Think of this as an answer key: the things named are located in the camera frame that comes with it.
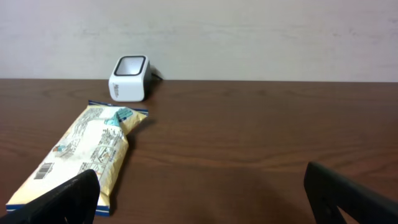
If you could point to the cream snack bag blue trim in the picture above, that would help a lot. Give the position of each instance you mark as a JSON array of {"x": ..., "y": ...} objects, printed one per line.
[{"x": 96, "y": 140}]

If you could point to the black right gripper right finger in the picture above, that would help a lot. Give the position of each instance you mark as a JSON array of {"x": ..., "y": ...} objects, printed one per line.
[{"x": 329, "y": 192}]

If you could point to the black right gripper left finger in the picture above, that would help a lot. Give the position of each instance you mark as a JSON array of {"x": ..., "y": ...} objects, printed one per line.
[{"x": 74, "y": 201}]

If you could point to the white barcode scanner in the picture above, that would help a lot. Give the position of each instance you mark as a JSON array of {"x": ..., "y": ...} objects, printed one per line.
[{"x": 130, "y": 79}]

